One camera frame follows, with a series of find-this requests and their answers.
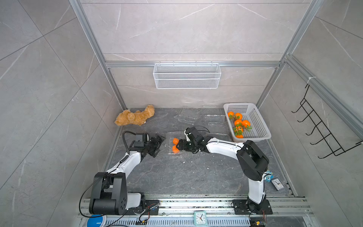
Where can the black wall hook rack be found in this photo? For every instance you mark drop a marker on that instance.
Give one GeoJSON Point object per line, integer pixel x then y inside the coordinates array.
{"type": "Point", "coordinates": [326, 135]}

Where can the brown teddy bear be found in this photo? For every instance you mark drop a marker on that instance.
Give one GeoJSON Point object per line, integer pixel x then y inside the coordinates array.
{"type": "Point", "coordinates": [137, 118]}

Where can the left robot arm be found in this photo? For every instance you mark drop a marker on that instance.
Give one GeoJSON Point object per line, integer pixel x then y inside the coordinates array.
{"type": "Point", "coordinates": [109, 195]}

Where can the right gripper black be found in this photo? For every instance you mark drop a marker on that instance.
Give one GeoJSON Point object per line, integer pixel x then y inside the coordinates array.
{"type": "Point", "coordinates": [183, 145]}

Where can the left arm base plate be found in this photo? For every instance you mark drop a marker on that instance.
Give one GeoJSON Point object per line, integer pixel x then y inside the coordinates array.
{"type": "Point", "coordinates": [149, 206]}

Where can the white wire wall basket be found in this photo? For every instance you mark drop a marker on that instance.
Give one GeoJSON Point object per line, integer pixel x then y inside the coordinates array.
{"type": "Point", "coordinates": [187, 75]}

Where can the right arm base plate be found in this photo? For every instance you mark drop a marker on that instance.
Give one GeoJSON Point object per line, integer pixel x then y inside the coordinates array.
{"type": "Point", "coordinates": [247, 206]}

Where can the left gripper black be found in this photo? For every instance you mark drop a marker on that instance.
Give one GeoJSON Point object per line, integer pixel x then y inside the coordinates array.
{"type": "Point", "coordinates": [157, 144]}

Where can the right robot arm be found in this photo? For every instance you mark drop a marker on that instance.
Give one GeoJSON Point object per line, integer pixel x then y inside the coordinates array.
{"type": "Point", "coordinates": [252, 160]}

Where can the small blue clock on table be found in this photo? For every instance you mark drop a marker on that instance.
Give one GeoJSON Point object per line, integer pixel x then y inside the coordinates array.
{"type": "Point", "coordinates": [268, 176]}

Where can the clear clamshell container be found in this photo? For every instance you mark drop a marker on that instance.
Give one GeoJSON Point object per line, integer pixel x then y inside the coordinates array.
{"type": "Point", "coordinates": [172, 139]}
{"type": "Point", "coordinates": [189, 115]}
{"type": "Point", "coordinates": [214, 119]}
{"type": "Point", "coordinates": [221, 136]}

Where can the white plastic basket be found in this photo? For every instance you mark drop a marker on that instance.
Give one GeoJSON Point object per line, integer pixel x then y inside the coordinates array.
{"type": "Point", "coordinates": [250, 112]}

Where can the small white square clock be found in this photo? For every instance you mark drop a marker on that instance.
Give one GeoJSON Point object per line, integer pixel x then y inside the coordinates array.
{"type": "Point", "coordinates": [277, 184]}

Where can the leafy twin oranges container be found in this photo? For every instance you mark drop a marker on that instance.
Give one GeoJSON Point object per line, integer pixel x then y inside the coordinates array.
{"type": "Point", "coordinates": [234, 116]}
{"type": "Point", "coordinates": [243, 123]}

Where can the blue round button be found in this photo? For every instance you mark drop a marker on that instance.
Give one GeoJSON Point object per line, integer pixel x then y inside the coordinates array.
{"type": "Point", "coordinates": [97, 221]}

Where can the small white clock front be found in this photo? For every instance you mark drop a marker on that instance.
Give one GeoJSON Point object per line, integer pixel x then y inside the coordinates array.
{"type": "Point", "coordinates": [200, 218]}

